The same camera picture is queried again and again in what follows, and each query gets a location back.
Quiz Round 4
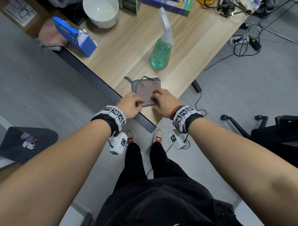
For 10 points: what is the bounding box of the person's left hand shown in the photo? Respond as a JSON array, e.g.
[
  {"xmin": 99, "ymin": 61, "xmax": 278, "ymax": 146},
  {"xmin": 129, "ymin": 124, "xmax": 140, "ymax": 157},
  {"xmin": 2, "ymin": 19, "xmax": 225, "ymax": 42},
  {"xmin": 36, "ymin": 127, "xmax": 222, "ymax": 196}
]
[{"xmin": 115, "ymin": 92, "xmax": 145, "ymax": 119}]

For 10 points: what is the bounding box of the cardboard box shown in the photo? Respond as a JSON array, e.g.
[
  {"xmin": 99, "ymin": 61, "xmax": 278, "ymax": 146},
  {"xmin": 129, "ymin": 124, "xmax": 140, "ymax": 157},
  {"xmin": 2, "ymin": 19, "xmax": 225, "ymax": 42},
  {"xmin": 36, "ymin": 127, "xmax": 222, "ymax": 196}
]
[{"xmin": 0, "ymin": 0, "xmax": 52, "ymax": 39}]

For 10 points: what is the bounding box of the white power strip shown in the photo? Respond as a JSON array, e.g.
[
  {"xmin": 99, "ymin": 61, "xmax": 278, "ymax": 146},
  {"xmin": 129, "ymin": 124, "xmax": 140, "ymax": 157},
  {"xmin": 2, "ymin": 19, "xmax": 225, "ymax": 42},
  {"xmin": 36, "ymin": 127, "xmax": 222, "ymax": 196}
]
[{"xmin": 229, "ymin": 35, "xmax": 244, "ymax": 46}]

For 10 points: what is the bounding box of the black office chair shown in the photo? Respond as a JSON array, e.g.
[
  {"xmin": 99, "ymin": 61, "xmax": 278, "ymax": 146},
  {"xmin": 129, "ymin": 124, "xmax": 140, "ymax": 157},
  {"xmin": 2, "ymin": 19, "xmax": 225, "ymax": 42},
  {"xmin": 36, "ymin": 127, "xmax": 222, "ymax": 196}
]
[{"xmin": 220, "ymin": 114, "xmax": 298, "ymax": 168}]

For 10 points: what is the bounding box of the black printed box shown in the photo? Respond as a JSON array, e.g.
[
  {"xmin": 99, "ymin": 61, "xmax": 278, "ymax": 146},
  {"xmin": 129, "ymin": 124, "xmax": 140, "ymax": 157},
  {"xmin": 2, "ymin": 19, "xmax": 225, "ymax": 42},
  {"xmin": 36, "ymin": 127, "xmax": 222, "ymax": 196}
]
[{"xmin": 120, "ymin": 0, "xmax": 142, "ymax": 16}]

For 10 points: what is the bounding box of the wooden table with black frame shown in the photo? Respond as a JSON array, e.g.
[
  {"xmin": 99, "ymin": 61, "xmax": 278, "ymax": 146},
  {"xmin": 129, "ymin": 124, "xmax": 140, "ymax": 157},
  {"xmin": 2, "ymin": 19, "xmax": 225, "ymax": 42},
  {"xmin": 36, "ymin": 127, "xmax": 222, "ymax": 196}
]
[{"xmin": 23, "ymin": 0, "xmax": 250, "ymax": 133}]

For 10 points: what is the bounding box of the black headset with cables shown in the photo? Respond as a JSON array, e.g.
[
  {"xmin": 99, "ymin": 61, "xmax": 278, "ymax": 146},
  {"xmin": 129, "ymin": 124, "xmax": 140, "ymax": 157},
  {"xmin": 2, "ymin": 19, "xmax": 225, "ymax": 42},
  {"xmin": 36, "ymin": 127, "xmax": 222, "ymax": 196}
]
[{"xmin": 218, "ymin": 0, "xmax": 247, "ymax": 17}]

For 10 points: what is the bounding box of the grey chair base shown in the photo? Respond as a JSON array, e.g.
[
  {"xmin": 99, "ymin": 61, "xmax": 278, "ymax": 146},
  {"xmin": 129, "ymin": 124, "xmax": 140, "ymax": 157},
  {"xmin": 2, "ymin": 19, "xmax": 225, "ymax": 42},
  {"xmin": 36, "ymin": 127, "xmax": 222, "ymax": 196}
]
[{"xmin": 258, "ymin": 0, "xmax": 298, "ymax": 43}]

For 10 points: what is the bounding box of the blue green printed box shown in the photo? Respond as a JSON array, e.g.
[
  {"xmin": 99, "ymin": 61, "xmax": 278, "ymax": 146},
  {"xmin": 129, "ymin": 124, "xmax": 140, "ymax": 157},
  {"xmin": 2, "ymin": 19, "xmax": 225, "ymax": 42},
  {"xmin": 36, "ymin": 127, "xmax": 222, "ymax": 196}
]
[{"xmin": 142, "ymin": 0, "xmax": 193, "ymax": 17}]

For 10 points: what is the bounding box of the black cable bundle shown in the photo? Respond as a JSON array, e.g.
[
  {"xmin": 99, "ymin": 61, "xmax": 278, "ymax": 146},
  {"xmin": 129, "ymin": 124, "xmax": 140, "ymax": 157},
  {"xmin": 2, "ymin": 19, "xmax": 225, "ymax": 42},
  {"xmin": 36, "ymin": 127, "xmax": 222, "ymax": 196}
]
[{"xmin": 204, "ymin": 23, "xmax": 262, "ymax": 70}]

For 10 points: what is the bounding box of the person's right forearm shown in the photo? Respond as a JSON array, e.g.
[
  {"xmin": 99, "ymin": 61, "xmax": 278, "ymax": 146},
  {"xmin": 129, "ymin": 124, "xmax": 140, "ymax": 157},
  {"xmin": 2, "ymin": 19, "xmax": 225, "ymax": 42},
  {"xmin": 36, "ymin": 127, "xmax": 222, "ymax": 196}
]
[{"xmin": 187, "ymin": 117, "xmax": 298, "ymax": 226}]

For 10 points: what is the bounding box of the person's left forearm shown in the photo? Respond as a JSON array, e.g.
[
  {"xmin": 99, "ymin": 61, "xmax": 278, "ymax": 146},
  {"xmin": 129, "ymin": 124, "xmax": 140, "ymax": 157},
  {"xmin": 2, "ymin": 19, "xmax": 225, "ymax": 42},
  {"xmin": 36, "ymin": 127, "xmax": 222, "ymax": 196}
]
[{"xmin": 0, "ymin": 119, "xmax": 112, "ymax": 226}]

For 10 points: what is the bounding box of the colourful packet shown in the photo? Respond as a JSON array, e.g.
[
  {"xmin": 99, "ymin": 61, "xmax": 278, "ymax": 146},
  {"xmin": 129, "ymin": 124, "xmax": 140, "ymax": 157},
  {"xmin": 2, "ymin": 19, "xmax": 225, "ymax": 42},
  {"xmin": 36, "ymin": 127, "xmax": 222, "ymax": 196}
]
[{"xmin": 22, "ymin": 133, "xmax": 38, "ymax": 149}]

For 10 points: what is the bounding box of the person's right hand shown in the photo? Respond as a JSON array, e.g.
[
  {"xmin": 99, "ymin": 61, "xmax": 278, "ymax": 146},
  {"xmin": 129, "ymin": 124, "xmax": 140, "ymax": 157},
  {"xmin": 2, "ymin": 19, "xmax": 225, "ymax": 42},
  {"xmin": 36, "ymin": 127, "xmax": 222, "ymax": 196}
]
[{"xmin": 151, "ymin": 88, "xmax": 182, "ymax": 119}]

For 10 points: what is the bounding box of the pink cloth checkered trim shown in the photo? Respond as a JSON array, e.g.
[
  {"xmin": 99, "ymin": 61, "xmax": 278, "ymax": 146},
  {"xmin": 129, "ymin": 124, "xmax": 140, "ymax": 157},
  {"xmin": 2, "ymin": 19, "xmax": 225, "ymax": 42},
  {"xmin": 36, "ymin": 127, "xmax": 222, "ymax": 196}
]
[{"xmin": 35, "ymin": 18, "xmax": 69, "ymax": 53}]

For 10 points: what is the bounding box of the black power adapter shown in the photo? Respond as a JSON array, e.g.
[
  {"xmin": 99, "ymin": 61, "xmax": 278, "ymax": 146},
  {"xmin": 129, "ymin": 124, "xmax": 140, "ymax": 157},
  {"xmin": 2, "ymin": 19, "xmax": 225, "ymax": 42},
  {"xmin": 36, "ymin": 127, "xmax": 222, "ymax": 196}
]
[{"xmin": 249, "ymin": 38, "xmax": 262, "ymax": 52}]

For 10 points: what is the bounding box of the black clothing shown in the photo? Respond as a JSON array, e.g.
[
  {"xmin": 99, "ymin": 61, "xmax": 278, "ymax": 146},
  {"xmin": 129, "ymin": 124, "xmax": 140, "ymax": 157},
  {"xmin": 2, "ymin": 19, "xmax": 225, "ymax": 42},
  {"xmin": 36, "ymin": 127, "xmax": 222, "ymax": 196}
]
[{"xmin": 95, "ymin": 141, "xmax": 244, "ymax": 226}]

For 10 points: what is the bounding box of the black white marker wristband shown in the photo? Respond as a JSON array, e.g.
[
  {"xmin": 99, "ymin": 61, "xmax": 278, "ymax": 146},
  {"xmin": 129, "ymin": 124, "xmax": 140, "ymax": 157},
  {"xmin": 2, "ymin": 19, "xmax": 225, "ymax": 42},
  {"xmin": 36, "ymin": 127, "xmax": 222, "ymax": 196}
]
[
  {"xmin": 91, "ymin": 105, "xmax": 127, "ymax": 137},
  {"xmin": 172, "ymin": 105, "xmax": 204, "ymax": 134}
]

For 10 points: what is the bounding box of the blue white small box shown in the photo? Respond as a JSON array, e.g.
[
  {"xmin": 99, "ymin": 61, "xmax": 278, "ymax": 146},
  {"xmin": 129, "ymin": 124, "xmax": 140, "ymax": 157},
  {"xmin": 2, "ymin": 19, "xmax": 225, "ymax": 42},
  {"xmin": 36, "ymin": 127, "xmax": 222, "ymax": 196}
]
[{"xmin": 52, "ymin": 16, "xmax": 98, "ymax": 58}]

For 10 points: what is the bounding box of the white round bowl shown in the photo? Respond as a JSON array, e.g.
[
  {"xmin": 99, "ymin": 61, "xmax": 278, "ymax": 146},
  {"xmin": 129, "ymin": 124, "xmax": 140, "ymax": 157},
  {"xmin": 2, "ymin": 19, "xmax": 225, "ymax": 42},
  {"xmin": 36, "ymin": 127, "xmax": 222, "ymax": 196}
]
[{"xmin": 83, "ymin": 0, "xmax": 119, "ymax": 29}]

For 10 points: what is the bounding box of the black bin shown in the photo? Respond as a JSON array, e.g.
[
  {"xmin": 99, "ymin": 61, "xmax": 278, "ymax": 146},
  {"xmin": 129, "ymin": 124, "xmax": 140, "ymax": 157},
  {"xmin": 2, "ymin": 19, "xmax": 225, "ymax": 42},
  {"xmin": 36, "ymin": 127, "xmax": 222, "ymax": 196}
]
[{"xmin": 0, "ymin": 127, "xmax": 59, "ymax": 165}]

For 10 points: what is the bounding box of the green spray bottle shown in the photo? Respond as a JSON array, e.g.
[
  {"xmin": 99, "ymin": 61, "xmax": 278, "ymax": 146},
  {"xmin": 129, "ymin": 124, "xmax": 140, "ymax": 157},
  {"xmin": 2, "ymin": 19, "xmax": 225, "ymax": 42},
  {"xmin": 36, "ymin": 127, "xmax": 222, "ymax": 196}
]
[{"xmin": 149, "ymin": 7, "xmax": 174, "ymax": 70}]

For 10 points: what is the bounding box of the red string bracelet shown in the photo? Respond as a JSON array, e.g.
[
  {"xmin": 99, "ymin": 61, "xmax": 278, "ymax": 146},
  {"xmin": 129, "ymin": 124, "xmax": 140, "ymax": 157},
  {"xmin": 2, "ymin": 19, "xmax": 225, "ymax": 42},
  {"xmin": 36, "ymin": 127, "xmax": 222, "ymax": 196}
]
[{"xmin": 169, "ymin": 105, "xmax": 183, "ymax": 120}]

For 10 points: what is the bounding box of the grey cleaning cloth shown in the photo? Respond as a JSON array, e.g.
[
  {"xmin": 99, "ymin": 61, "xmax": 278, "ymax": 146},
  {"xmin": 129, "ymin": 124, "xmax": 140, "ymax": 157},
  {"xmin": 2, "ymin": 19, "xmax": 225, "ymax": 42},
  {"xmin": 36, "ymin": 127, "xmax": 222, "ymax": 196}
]
[{"xmin": 124, "ymin": 76, "xmax": 161, "ymax": 107}]

